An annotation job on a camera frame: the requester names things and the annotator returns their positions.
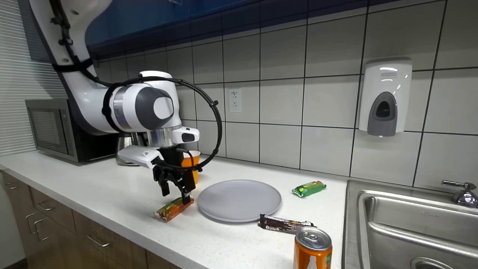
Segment green snack packet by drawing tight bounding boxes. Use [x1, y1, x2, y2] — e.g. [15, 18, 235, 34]
[291, 181, 327, 198]

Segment microwave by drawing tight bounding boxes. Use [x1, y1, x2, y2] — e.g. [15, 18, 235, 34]
[25, 98, 119, 164]

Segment grey round plate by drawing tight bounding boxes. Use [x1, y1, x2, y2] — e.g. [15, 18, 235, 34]
[197, 179, 282, 223]

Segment orange brown snack bar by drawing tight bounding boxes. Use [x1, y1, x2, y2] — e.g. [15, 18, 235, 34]
[154, 197, 195, 222]

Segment blue wall cabinet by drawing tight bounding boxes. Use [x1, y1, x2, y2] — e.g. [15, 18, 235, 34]
[85, 0, 478, 59]

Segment orange paper cup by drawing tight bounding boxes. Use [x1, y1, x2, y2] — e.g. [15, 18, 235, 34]
[181, 150, 201, 185]

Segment cabinet door handle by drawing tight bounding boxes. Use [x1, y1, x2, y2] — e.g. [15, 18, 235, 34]
[25, 212, 37, 235]
[33, 218, 50, 242]

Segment orange soda can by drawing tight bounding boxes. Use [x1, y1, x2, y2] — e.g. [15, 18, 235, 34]
[293, 226, 333, 269]

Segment chrome tap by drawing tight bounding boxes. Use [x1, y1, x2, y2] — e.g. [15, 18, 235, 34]
[441, 180, 478, 209]

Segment microwave door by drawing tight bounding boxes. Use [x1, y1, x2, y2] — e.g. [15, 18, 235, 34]
[25, 99, 78, 162]

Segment steel sink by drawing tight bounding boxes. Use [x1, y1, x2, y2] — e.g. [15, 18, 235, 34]
[341, 179, 478, 269]

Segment white soap dispenser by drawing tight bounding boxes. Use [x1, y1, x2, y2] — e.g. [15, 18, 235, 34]
[358, 57, 413, 137]

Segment wooden cabinet door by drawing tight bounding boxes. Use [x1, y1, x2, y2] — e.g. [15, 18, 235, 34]
[33, 215, 84, 269]
[10, 198, 38, 269]

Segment dark brown chocolate bar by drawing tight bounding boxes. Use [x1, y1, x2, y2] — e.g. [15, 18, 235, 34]
[257, 214, 317, 235]

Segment silver kettle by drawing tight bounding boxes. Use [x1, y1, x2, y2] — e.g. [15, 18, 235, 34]
[115, 132, 149, 166]

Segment wooden drawer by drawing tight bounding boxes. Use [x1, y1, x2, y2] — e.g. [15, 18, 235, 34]
[72, 210, 149, 269]
[0, 171, 34, 205]
[29, 186, 77, 235]

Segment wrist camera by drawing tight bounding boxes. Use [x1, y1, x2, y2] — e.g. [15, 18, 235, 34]
[117, 145, 164, 169]

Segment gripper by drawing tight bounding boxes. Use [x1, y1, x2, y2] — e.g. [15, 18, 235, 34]
[152, 146, 197, 205]

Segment white window blinds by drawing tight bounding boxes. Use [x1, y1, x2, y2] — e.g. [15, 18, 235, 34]
[0, 0, 69, 157]

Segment white wall socket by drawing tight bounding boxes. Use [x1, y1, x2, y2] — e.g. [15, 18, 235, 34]
[228, 88, 242, 113]

